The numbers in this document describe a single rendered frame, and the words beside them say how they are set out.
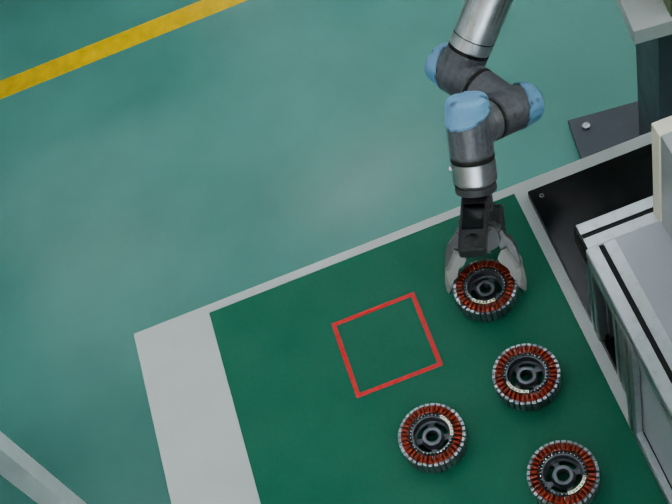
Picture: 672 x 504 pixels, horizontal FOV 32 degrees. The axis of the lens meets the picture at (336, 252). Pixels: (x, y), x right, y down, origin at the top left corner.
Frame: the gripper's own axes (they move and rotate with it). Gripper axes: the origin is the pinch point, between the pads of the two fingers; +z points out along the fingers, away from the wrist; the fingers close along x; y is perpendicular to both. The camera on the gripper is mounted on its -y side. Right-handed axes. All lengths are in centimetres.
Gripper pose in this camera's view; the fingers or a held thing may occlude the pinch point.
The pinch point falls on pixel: (486, 292)
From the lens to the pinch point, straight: 206.1
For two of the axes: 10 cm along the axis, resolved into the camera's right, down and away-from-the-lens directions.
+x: -9.6, 0.4, 2.8
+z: 1.6, 9.0, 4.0
